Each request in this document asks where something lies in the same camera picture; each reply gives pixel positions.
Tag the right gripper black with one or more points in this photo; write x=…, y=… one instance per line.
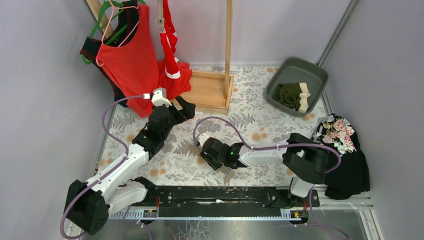
x=209, y=153

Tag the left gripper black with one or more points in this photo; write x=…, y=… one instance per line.
x=180, y=108

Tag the red underwear with white lettering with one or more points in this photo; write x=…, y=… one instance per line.
x=168, y=42

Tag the wooden clip hanger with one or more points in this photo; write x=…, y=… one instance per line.
x=160, y=18
x=204, y=158

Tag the olive green underwear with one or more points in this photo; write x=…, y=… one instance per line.
x=292, y=95

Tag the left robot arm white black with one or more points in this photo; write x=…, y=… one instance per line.
x=89, y=203

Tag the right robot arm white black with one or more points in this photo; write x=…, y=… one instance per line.
x=307, y=160

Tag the wooden clothes rack stand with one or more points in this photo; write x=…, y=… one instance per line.
x=204, y=31

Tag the floral table cloth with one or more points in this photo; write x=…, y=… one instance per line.
x=250, y=118

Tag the red tank top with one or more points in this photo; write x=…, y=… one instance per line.
x=134, y=67

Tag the grey plastic bin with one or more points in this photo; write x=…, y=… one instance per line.
x=294, y=70

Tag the dark striped garment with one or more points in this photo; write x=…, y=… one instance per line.
x=127, y=17

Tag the black floral garment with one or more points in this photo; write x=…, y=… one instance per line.
x=352, y=176

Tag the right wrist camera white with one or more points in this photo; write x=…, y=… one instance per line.
x=201, y=139

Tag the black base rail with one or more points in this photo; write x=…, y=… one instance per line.
x=224, y=202

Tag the pink wire hanger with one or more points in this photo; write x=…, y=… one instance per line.
x=101, y=24

